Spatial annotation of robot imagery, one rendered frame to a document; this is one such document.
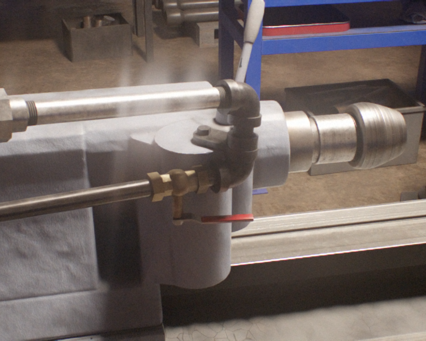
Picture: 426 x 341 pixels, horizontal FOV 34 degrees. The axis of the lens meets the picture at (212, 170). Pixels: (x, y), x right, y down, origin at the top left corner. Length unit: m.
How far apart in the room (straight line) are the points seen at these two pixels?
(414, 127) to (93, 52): 2.21
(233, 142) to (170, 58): 3.90
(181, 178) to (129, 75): 3.65
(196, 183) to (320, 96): 2.53
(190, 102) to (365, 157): 0.32
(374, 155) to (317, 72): 3.50
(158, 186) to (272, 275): 0.49
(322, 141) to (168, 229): 0.24
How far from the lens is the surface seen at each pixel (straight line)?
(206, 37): 4.80
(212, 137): 0.75
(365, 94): 3.22
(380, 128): 0.92
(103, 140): 0.79
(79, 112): 0.63
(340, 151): 0.91
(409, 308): 1.26
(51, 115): 0.62
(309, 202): 2.96
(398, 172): 3.27
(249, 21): 0.82
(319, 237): 1.20
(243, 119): 0.71
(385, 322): 1.22
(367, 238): 1.21
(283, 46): 2.77
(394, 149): 0.94
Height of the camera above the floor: 1.48
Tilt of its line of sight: 28 degrees down
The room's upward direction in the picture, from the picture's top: straight up
